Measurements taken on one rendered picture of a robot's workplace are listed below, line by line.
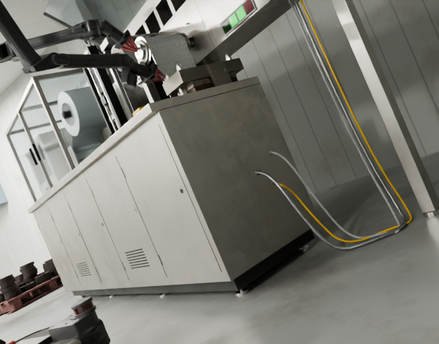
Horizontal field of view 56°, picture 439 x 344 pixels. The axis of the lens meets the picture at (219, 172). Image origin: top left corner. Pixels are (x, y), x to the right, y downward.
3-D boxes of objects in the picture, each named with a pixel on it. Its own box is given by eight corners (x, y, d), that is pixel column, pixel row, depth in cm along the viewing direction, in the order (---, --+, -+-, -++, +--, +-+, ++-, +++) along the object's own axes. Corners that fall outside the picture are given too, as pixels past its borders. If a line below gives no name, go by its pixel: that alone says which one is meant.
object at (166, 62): (166, 89, 208) (151, 55, 208) (201, 80, 222) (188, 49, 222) (166, 89, 207) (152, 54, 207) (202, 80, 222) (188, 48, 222)
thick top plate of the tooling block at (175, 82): (166, 95, 202) (162, 84, 202) (226, 81, 226) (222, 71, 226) (183, 82, 189) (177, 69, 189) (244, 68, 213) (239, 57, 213)
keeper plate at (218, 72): (215, 87, 199) (205, 66, 199) (229, 83, 205) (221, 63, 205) (218, 85, 197) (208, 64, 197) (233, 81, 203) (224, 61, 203)
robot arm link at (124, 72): (126, 54, 190) (113, 57, 194) (122, 78, 188) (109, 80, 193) (145, 65, 199) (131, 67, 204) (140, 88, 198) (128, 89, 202)
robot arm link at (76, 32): (9, 61, 195) (3, 37, 193) (16, 63, 200) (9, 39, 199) (98, 37, 193) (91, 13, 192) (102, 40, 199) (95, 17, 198)
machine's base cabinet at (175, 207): (69, 302, 369) (31, 213, 370) (131, 269, 409) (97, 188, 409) (239, 304, 170) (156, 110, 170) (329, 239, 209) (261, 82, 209)
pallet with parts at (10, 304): (93, 269, 561) (80, 240, 562) (9, 314, 465) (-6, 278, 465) (61, 280, 610) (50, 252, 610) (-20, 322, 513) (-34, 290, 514)
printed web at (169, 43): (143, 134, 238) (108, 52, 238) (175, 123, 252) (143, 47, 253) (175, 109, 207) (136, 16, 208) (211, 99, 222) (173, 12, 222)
